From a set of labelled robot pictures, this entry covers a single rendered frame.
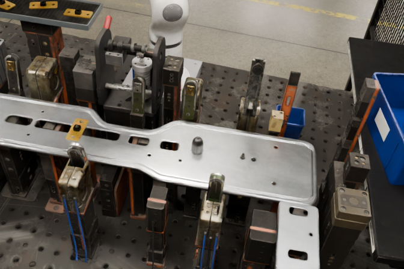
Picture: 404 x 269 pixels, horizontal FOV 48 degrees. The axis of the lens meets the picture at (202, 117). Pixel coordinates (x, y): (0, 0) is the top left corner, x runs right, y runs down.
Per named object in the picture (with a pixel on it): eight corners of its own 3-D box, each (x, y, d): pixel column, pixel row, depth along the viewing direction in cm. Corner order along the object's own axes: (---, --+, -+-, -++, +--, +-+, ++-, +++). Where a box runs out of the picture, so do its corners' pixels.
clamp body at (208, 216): (181, 293, 127) (188, 223, 103) (189, 255, 135) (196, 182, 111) (214, 299, 126) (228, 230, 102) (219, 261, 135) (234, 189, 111)
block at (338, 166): (308, 254, 138) (335, 194, 117) (308, 221, 147) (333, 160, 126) (318, 256, 138) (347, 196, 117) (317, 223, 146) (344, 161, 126)
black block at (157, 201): (140, 271, 131) (137, 212, 110) (149, 239, 138) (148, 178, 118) (167, 276, 130) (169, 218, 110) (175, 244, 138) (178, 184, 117)
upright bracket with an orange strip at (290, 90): (260, 187, 155) (290, 72, 121) (260, 184, 156) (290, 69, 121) (269, 189, 155) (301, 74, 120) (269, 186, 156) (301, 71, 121)
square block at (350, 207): (303, 283, 131) (338, 211, 106) (303, 259, 137) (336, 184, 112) (331, 289, 131) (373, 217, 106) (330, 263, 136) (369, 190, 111)
